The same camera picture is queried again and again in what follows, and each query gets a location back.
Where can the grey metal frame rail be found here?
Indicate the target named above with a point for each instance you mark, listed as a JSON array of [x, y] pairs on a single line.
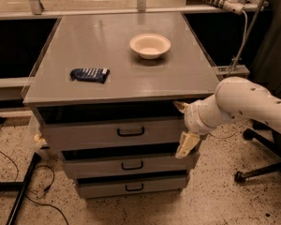
[[11, 88]]

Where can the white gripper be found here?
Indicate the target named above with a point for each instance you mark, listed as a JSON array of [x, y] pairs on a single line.
[[193, 120]]

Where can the grey drawer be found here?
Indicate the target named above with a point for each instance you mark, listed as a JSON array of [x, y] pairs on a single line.
[[79, 136], [134, 186], [112, 166]]

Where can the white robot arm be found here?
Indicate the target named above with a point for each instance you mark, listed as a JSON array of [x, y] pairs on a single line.
[[234, 99]]

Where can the grey bottom drawer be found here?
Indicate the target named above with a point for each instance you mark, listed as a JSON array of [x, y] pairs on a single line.
[[134, 186]]

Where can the white power strip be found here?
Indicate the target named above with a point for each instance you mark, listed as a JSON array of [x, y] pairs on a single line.
[[233, 6]]

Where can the grey drawer cabinet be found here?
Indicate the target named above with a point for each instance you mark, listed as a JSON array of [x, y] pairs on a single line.
[[136, 88]]

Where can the black floor stand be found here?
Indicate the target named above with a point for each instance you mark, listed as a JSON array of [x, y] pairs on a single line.
[[21, 189]]

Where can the white paper bowl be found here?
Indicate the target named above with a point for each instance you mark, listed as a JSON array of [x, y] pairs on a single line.
[[149, 46]]

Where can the grey middle drawer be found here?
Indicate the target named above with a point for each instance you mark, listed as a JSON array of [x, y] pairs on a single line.
[[112, 166]]

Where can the grey top drawer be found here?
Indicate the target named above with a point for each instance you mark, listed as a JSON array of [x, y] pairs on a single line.
[[79, 136]]

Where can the blue striped snack packet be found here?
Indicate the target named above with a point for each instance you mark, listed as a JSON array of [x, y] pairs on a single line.
[[92, 75]]

